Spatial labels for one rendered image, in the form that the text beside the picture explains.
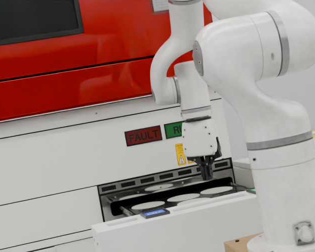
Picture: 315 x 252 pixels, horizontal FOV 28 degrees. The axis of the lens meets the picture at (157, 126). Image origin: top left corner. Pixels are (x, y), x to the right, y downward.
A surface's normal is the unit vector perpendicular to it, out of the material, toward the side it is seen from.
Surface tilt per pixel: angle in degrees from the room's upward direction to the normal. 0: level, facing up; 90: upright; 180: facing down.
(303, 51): 114
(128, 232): 90
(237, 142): 90
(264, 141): 93
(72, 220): 90
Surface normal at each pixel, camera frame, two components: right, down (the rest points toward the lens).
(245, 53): 0.22, 0.11
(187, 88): 0.00, 0.07
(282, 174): -0.25, 0.09
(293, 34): 0.14, -0.15
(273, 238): -0.83, 0.19
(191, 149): -0.55, 0.14
